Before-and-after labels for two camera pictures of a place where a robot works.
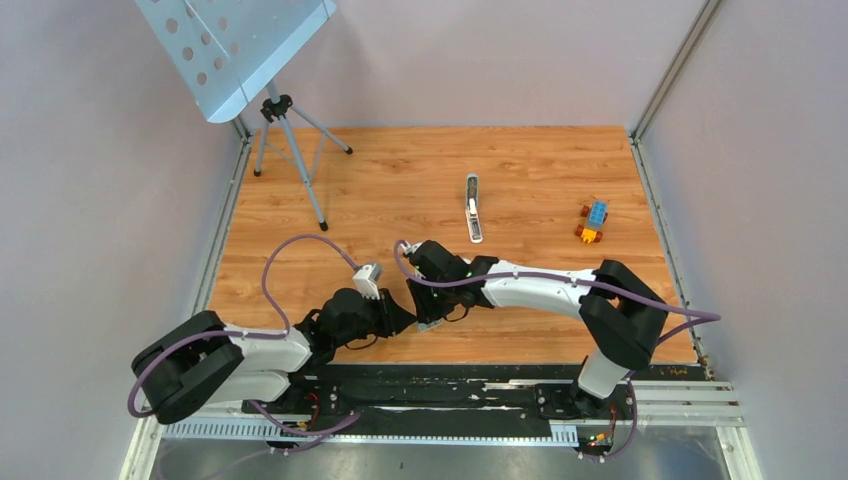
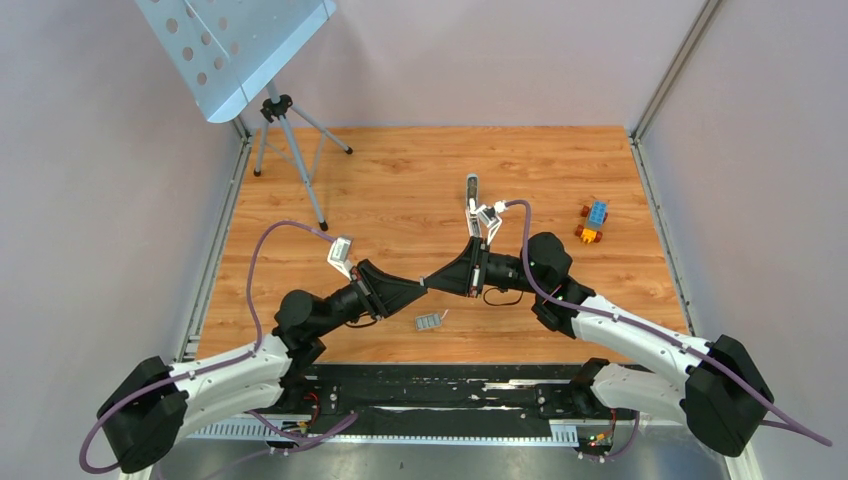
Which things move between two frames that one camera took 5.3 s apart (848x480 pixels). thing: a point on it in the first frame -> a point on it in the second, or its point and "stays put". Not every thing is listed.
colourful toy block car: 596,215 stays put
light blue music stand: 231,53 stays put
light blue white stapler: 473,208 stays put
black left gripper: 393,318 -> 383,293
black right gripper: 426,313 -> 462,277
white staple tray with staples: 423,327 stays put
